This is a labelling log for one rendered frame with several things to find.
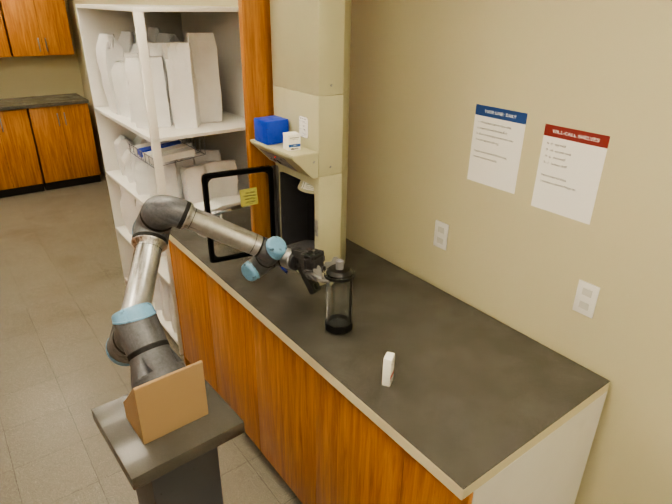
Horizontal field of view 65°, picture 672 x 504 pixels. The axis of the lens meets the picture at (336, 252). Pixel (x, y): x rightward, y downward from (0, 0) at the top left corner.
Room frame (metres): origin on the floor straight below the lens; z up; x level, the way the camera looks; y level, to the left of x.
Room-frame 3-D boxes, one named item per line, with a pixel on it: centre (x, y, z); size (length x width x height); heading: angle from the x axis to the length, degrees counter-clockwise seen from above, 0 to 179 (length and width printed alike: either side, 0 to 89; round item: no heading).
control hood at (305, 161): (2.03, 0.21, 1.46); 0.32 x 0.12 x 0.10; 37
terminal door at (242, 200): (2.10, 0.41, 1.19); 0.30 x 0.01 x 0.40; 118
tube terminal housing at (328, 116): (2.14, 0.07, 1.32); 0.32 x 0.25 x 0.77; 37
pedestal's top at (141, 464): (1.16, 0.48, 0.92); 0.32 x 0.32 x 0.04; 40
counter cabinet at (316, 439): (1.96, 0.01, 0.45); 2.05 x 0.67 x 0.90; 37
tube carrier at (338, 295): (1.62, -0.01, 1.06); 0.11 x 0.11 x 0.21
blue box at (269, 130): (2.09, 0.26, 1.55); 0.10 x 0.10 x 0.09; 37
